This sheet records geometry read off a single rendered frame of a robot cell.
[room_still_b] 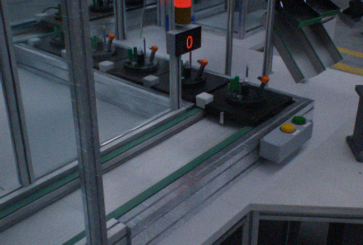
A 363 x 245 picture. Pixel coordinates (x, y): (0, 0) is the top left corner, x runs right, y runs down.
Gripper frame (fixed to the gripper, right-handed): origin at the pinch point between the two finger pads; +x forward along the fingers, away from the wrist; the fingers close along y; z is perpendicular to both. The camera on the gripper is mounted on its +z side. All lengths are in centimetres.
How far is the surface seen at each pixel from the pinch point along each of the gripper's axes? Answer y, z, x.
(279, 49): 21.0, -7.5, 18.9
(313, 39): -2.5, -7.5, 22.0
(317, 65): 8.2, -16.7, 14.5
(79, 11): 120, 8, -33
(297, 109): 32.7, -27.8, 6.7
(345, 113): 3.9, -36.7, 10.0
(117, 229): 112, -35, -6
